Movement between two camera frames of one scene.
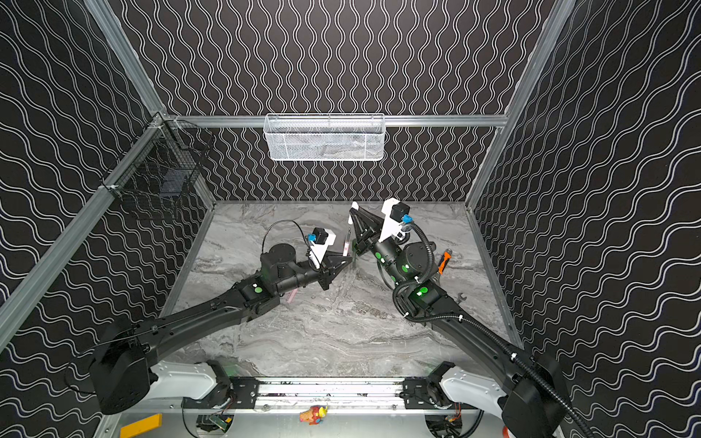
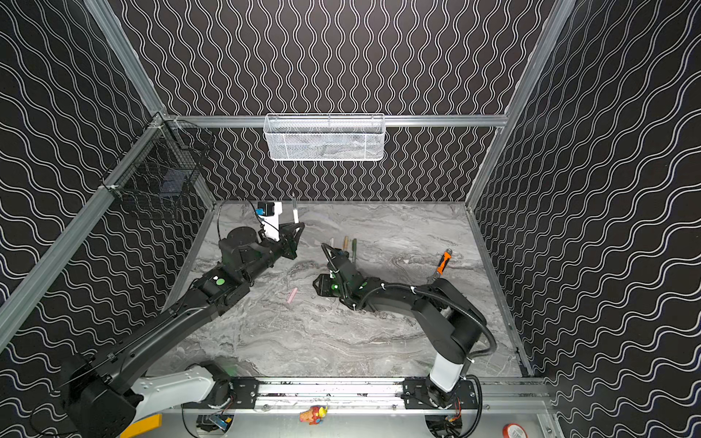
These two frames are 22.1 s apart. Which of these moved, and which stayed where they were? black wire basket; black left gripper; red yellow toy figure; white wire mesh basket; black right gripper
Moved: black right gripper; black left gripper
Stayed: black wire basket; red yellow toy figure; white wire mesh basket
